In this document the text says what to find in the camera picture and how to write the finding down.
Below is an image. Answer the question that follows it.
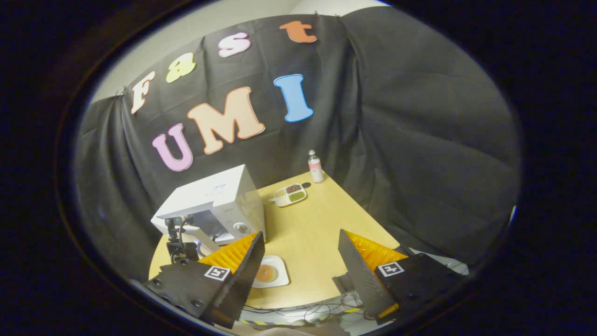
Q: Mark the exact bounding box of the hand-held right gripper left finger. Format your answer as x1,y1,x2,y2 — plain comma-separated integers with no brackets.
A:
143,231,266,329

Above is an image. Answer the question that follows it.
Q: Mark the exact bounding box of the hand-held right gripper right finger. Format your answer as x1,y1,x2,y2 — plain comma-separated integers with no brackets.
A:
332,229,468,324

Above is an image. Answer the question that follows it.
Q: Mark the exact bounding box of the white microwave oven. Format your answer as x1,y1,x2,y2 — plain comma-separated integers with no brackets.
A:
151,164,266,256

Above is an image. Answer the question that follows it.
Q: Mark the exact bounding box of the white square plate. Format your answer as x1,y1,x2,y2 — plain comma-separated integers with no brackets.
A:
252,255,290,288

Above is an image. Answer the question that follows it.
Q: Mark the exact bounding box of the yellow black striped tape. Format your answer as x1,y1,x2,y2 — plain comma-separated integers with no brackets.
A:
240,319,300,327

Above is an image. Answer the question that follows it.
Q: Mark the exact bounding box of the white divided snack tray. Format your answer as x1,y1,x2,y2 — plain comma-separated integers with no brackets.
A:
273,183,307,207

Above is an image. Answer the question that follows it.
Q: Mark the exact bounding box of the small clear bottle pink label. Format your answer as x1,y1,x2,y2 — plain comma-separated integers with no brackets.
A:
307,150,325,183

